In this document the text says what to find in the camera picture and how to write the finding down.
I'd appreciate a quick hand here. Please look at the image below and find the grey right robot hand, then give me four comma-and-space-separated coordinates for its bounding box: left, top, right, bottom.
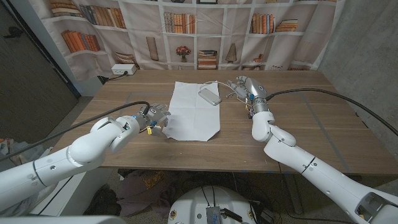
226, 75, 270, 114

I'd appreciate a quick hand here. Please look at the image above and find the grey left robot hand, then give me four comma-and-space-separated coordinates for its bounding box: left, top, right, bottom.
141, 103, 172, 138

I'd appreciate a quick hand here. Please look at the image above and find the white paper sheet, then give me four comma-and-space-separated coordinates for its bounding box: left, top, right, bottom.
162, 81, 221, 142

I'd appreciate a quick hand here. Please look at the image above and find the thin white cable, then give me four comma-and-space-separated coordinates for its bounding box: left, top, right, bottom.
198, 80, 252, 108

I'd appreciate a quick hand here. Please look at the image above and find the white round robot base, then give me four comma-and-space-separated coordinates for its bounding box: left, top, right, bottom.
167, 185, 258, 224

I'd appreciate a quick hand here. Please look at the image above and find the white power strip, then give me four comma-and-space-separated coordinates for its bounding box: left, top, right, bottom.
111, 63, 137, 76

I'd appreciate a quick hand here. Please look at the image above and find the purple cloth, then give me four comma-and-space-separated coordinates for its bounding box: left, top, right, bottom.
116, 170, 175, 218

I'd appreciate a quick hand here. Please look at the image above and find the printed bookshelf backdrop cloth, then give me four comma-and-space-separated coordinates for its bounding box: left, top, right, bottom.
29, 0, 346, 82

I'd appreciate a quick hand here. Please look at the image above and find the black bag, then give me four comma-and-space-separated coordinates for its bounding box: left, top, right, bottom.
83, 185, 122, 217

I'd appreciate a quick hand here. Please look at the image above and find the grey metal table leg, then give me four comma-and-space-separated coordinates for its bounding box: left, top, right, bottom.
284, 173, 304, 215

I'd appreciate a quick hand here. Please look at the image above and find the clear plastic storage box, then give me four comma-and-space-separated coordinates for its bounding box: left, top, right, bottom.
0, 138, 46, 169

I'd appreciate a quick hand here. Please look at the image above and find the black power strip cord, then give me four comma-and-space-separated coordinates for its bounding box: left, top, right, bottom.
98, 70, 129, 85

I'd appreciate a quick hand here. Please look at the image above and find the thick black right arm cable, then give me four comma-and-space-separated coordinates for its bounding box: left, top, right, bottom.
266, 88, 398, 137

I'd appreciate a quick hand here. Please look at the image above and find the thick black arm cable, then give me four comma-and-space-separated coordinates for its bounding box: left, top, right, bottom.
266, 88, 398, 137
0, 101, 152, 162

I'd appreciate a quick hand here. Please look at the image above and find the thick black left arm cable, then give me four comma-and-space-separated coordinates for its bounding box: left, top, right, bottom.
0, 101, 152, 162

